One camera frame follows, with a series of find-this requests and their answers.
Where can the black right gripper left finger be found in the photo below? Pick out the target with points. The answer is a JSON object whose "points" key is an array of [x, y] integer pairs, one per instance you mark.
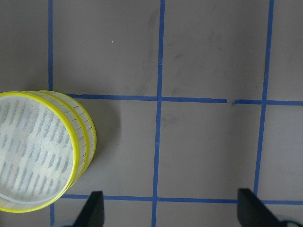
{"points": [[92, 214]]}

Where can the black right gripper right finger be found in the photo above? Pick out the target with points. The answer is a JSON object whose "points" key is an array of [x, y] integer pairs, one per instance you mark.
{"points": [[251, 212]]}

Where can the yellow bamboo steamer layer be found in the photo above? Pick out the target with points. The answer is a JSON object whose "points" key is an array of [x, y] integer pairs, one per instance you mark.
{"points": [[39, 150], [82, 124]]}

